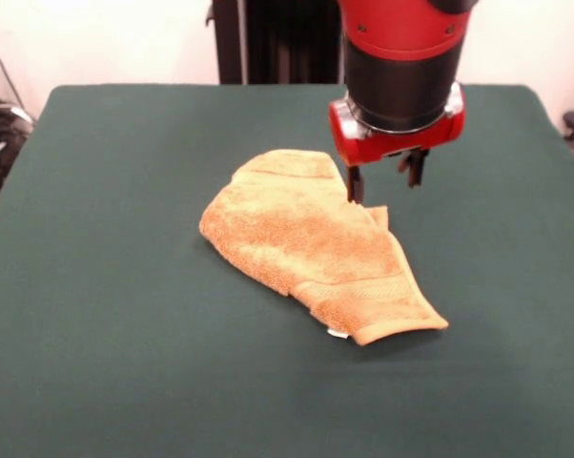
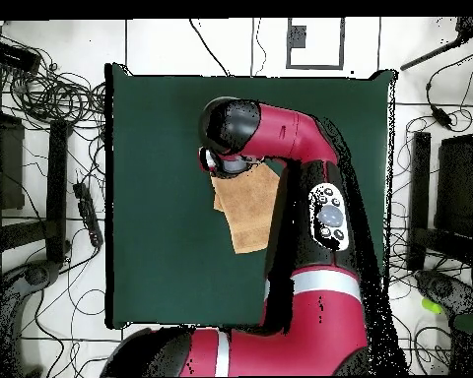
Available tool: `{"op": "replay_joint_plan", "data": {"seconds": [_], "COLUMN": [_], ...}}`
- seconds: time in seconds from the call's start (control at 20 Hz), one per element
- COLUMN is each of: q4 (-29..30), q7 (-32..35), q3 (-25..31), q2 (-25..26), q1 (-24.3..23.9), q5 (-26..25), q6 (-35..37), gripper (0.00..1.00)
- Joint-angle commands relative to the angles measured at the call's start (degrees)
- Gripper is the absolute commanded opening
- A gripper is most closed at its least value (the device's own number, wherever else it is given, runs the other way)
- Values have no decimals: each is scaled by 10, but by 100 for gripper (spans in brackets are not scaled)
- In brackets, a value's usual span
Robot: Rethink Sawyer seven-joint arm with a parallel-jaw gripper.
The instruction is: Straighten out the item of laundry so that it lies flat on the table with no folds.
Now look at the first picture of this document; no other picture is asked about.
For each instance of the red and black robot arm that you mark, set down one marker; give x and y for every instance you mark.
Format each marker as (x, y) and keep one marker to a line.
(401, 71)

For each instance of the dark green table cloth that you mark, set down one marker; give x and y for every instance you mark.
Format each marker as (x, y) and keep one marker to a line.
(125, 310)

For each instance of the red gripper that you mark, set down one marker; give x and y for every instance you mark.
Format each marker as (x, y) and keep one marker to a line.
(387, 145)

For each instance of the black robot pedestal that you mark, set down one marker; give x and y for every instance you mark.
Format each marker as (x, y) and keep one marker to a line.
(249, 47)

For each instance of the tan terry towel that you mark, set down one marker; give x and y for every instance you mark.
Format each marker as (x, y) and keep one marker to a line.
(292, 238)

